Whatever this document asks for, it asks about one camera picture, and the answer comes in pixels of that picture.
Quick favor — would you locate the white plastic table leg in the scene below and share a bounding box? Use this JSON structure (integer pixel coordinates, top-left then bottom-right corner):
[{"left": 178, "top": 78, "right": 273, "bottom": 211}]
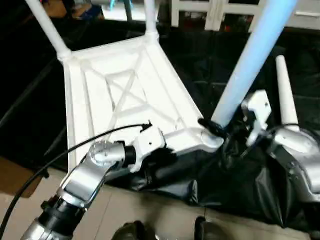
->
[
  {"left": 144, "top": 0, "right": 160, "bottom": 40},
  {"left": 210, "top": 0, "right": 298, "bottom": 129},
  {"left": 25, "top": 0, "right": 72, "bottom": 61},
  {"left": 275, "top": 55, "right": 300, "bottom": 132}
]

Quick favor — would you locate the white plastic table top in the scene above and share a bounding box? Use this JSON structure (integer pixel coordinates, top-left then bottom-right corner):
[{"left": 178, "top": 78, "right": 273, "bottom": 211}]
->
[{"left": 62, "top": 32, "right": 225, "bottom": 174}]

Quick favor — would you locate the black work mat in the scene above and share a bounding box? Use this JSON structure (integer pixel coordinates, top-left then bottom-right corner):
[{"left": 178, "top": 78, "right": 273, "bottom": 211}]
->
[{"left": 0, "top": 15, "right": 320, "bottom": 231}]

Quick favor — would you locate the white drawer unit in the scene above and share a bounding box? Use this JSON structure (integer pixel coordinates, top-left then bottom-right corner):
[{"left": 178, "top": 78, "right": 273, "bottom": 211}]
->
[{"left": 295, "top": 0, "right": 320, "bottom": 31}]

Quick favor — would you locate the brown floor cardboard sheet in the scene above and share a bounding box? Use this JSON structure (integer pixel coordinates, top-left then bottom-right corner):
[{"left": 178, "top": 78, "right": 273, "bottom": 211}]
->
[{"left": 0, "top": 157, "right": 44, "bottom": 199}]

